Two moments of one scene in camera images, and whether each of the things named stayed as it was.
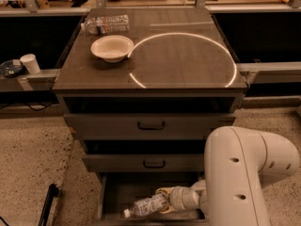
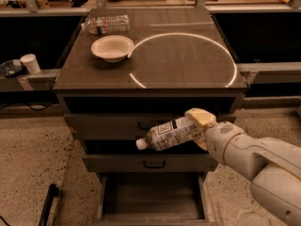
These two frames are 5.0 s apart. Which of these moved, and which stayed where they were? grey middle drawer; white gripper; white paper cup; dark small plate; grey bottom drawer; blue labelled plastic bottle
Moved: blue labelled plastic bottle; white gripper
Stayed: white paper cup; grey bottom drawer; dark small plate; grey middle drawer
